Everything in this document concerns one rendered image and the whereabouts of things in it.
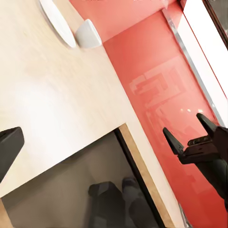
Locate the saucer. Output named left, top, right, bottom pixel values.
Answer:
left=39, top=0, right=76, bottom=48

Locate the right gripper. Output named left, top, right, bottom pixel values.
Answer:
left=162, top=113, right=228, bottom=186

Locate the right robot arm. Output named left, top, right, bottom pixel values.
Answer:
left=162, top=113, right=228, bottom=212

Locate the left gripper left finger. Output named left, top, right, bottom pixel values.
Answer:
left=0, top=126, right=25, bottom=183

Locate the coffee cup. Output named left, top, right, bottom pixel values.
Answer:
left=75, top=19, right=102, bottom=49

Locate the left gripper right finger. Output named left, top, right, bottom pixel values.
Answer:
left=212, top=126, right=228, bottom=165

